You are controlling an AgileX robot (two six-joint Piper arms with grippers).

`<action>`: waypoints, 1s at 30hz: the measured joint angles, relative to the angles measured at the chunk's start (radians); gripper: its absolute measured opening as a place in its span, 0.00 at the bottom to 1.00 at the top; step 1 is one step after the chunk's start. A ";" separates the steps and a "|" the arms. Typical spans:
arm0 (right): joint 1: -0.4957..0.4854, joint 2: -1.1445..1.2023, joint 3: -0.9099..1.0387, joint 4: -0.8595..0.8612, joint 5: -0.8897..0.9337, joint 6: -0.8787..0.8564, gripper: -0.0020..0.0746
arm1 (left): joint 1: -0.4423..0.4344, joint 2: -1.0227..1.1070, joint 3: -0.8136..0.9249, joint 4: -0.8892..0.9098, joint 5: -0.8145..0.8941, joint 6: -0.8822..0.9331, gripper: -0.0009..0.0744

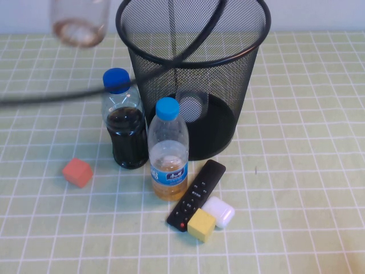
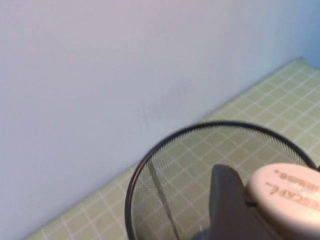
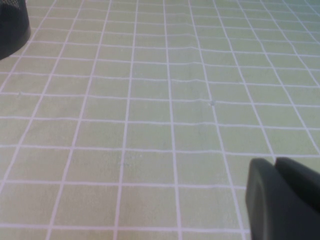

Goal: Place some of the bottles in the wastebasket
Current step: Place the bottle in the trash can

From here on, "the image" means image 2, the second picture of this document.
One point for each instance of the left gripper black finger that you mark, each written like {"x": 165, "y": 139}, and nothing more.
{"x": 230, "y": 212}

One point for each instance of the black mesh wastebasket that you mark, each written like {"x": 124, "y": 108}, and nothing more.
{"x": 175, "y": 180}

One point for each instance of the small white-capped brown-labelled bottle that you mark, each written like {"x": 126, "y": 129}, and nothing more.
{"x": 282, "y": 195}

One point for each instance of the green checked tablecloth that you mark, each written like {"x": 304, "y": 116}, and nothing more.
{"x": 287, "y": 100}

